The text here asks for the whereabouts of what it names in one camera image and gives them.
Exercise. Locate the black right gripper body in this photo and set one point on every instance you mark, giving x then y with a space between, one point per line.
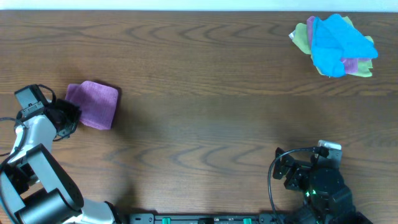
298 179

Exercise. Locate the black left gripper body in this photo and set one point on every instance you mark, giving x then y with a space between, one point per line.
71 116

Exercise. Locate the purple microfiber cloth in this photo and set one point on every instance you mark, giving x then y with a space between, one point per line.
97 103

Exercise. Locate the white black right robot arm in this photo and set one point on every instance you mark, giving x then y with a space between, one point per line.
315 172

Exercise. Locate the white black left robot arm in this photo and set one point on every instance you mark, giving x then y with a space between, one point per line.
34 186

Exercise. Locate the green microfiber cloth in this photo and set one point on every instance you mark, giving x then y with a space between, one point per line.
299 38

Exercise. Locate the blue microfiber cloth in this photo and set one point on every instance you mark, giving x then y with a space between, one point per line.
334 41

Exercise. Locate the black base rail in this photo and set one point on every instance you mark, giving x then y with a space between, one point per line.
149 218

